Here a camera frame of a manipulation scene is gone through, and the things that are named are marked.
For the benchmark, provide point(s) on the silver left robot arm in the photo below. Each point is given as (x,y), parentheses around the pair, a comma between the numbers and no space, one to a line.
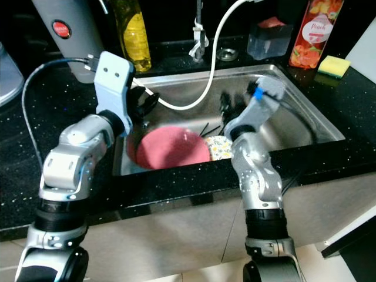
(64,170)

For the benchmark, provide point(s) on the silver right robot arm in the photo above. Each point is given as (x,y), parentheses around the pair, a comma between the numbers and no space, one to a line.
(261,176)

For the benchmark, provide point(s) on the yellow dish soap bottle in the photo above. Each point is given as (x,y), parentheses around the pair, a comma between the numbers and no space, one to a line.
(136,41)

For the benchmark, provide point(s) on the stainless steel sink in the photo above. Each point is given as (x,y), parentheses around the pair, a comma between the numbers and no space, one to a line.
(305,117)

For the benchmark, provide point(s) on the chrome faucet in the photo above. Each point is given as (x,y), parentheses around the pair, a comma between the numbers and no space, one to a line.
(200,41)

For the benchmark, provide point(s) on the clear sponge holder box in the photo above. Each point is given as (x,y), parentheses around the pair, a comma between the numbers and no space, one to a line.
(267,42)

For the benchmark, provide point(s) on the grey water filter cylinder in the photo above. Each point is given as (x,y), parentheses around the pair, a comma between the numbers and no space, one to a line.
(70,47)

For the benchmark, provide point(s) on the yellow green sponge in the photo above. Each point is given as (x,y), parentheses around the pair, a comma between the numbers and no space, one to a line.
(333,66)

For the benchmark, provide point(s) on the red peach soap pump bottle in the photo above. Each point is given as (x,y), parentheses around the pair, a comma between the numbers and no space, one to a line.
(314,35)

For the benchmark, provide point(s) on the white plastic container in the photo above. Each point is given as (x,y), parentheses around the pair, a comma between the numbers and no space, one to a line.
(9,76)

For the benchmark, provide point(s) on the grey cabinet front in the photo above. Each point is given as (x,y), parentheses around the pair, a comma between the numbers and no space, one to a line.
(182,247)

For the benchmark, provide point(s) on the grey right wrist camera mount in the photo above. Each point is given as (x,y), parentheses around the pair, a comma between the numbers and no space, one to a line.
(261,108)

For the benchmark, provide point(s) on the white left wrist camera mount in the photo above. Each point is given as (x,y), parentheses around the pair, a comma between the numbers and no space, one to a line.
(113,85)

